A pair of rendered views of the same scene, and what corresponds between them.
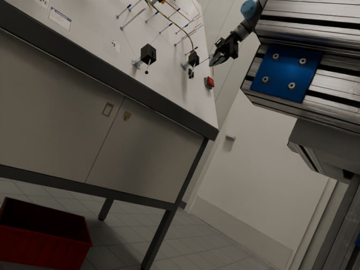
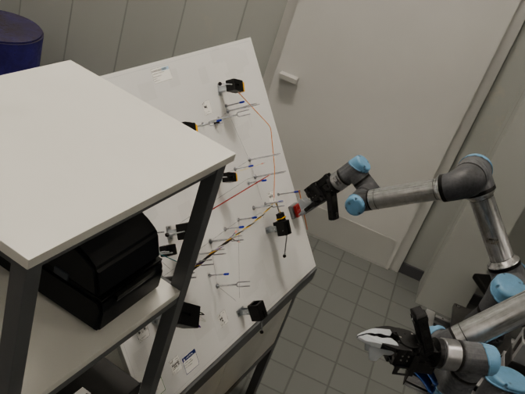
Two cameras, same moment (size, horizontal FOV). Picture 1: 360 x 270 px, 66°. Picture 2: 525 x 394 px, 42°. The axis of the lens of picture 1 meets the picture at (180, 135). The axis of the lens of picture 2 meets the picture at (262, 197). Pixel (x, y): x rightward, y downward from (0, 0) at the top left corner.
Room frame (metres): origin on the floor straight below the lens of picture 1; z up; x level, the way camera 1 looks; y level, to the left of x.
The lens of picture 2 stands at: (-0.61, 1.20, 2.55)
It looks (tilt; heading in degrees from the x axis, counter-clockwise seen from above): 30 degrees down; 334
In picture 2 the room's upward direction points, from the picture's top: 19 degrees clockwise
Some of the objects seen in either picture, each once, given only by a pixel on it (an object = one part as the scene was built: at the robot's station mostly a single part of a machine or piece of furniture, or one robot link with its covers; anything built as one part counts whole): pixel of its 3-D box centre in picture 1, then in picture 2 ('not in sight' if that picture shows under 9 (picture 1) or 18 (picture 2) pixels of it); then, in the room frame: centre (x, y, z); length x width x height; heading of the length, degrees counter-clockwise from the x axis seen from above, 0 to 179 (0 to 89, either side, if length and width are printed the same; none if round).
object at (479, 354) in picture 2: not in sight; (473, 359); (0.33, 0.07, 1.56); 0.11 x 0.08 x 0.09; 81
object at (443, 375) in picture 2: not in sight; (453, 381); (0.34, 0.07, 1.46); 0.11 x 0.08 x 0.11; 171
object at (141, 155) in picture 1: (152, 156); (256, 340); (1.32, 0.07, 0.60); 0.55 x 0.03 x 0.39; 133
